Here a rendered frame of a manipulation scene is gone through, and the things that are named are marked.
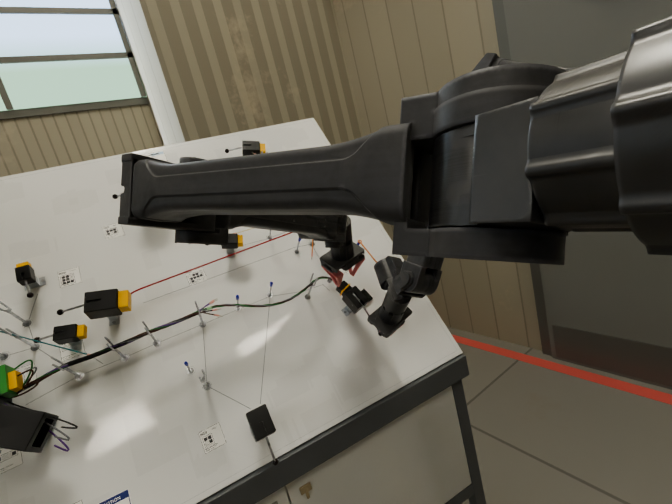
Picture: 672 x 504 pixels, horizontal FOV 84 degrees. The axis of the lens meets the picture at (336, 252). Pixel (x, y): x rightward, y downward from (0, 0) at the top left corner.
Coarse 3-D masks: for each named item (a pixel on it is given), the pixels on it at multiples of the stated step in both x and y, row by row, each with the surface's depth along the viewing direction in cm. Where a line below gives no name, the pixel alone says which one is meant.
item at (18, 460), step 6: (0, 450) 77; (6, 450) 77; (12, 450) 77; (0, 456) 76; (6, 456) 77; (12, 456) 77; (18, 456) 77; (0, 462) 76; (6, 462) 76; (12, 462) 76; (18, 462) 77; (0, 468) 75; (6, 468) 76; (12, 468) 76
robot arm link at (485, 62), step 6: (486, 54) 73; (492, 54) 72; (480, 60) 74; (486, 60) 72; (492, 60) 72; (498, 60) 71; (504, 60) 70; (510, 60) 70; (480, 66) 73; (486, 66) 72; (558, 66) 62
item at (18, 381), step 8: (0, 368) 73; (8, 368) 74; (0, 376) 72; (8, 376) 73; (16, 376) 73; (0, 384) 72; (8, 384) 72; (16, 384) 73; (0, 392) 71; (8, 392) 72; (16, 392) 74
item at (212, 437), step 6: (210, 426) 87; (216, 426) 87; (198, 432) 86; (204, 432) 86; (210, 432) 86; (216, 432) 86; (222, 432) 87; (204, 438) 85; (210, 438) 85; (216, 438) 86; (222, 438) 86; (204, 444) 85; (210, 444) 85; (216, 444) 85; (222, 444) 85; (204, 450) 84; (210, 450) 84
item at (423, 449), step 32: (416, 416) 108; (448, 416) 113; (352, 448) 99; (384, 448) 103; (416, 448) 109; (448, 448) 114; (320, 480) 95; (352, 480) 100; (384, 480) 104; (416, 480) 110; (448, 480) 115
